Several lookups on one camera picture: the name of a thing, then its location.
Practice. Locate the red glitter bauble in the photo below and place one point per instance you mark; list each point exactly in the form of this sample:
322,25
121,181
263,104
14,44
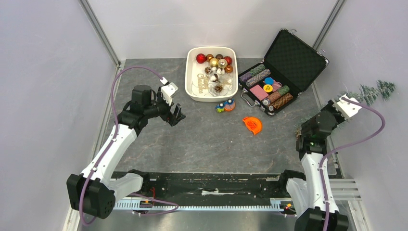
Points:
201,58

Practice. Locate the gold shiny bauble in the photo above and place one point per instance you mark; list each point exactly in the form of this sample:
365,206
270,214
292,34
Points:
213,62

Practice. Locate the gold merry christmas sign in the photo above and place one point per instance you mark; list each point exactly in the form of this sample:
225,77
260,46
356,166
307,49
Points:
203,84

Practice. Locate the small frosted christmas tree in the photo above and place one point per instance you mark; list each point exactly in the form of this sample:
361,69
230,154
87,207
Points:
379,91

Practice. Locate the white plastic tray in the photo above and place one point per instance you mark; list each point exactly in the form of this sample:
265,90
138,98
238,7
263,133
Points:
228,81

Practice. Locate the orange semicircle plastic piece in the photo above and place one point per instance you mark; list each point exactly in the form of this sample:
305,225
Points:
253,124

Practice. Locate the brown pine cone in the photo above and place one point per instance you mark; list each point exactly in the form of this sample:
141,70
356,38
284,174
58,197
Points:
218,89

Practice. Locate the orange round toy disc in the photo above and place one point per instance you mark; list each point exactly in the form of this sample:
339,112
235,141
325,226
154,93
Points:
229,105

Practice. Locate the silver gold bauble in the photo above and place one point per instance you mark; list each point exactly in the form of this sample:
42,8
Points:
222,63

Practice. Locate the black poker chip case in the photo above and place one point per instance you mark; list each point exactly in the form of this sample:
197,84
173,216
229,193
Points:
292,63

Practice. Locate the white cotton boll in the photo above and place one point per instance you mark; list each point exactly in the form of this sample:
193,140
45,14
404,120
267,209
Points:
214,78

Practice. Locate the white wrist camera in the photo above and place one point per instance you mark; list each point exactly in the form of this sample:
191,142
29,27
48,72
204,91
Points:
347,106
168,91

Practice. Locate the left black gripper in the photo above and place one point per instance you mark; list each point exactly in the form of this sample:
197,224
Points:
172,119

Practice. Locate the orange shiny bauble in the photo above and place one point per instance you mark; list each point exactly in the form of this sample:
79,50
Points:
228,69

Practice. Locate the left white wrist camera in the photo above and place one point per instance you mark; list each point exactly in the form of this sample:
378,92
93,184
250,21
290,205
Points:
168,91

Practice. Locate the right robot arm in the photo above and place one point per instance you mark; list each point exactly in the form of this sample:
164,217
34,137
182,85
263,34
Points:
310,191

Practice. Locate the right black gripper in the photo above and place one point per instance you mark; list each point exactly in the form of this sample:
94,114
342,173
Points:
333,108

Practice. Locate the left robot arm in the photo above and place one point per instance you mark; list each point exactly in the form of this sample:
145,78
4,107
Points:
92,191

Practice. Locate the yellow dealer chip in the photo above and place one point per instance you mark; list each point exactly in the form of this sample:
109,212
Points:
268,88

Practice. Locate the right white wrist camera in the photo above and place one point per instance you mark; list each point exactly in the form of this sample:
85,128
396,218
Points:
347,106

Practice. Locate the pink card deck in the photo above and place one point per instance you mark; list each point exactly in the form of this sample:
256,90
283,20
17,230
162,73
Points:
259,92

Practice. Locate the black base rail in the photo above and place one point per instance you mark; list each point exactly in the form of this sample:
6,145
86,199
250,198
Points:
218,189

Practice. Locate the dark red bauble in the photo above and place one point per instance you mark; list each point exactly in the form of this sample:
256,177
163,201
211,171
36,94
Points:
228,60

